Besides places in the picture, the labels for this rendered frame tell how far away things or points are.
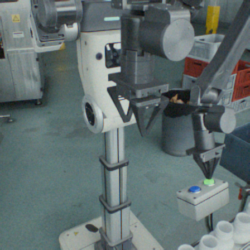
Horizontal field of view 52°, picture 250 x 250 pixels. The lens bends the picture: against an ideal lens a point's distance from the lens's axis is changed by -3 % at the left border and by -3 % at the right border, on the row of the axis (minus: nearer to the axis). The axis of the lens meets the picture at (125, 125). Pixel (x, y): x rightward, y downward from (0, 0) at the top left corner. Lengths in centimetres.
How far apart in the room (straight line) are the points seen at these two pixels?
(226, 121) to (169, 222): 159
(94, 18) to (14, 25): 306
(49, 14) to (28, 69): 334
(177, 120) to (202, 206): 192
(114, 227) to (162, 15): 119
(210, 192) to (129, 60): 49
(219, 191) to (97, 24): 67
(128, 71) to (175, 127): 228
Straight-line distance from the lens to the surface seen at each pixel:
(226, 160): 155
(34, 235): 220
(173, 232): 214
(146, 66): 44
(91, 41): 89
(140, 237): 176
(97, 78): 92
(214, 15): 1088
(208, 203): 80
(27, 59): 402
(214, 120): 70
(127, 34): 43
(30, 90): 415
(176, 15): 36
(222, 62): 73
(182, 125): 267
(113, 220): 137
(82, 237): 177
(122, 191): 128
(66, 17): 75
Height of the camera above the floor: 163
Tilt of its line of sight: 28 degrees down
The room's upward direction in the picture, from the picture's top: straight up
